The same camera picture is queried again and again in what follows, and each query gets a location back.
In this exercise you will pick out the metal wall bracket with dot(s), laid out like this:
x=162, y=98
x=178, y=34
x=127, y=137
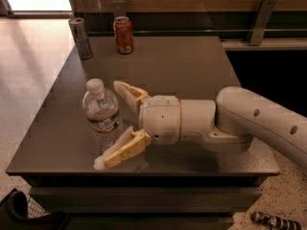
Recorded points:
x=256, y=34
x=118, y=8

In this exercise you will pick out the dark cabinet drawer front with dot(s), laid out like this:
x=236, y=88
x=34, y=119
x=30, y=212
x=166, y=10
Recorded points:
x=145, y=199

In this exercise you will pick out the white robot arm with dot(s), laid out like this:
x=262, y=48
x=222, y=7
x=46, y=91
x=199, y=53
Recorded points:
x=227, y=124

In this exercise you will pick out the black striped cylinder on floor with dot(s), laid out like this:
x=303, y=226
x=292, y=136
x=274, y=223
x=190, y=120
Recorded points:
x=274, y=222

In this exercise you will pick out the clear plastic water bottle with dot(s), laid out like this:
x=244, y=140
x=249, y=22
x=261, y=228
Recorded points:
x=101, y=109

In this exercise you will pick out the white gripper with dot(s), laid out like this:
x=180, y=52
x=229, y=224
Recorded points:
x=160, y=119

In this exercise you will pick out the red coke can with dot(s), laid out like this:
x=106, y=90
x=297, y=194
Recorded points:
x=123, y=35

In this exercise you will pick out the right metal wall bracket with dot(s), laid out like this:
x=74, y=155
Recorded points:
x=256, y=34

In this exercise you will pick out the horizontal metal rail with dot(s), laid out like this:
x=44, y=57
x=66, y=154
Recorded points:
x=270, y=33

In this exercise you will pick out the left metal wall bracket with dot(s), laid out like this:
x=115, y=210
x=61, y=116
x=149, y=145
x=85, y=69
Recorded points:
x=118, y=8

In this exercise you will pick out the black wire basket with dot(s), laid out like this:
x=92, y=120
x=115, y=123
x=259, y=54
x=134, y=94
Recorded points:
x=14, y=215

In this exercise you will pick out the tall silver can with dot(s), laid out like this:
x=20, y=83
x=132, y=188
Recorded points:
x=80, y=36

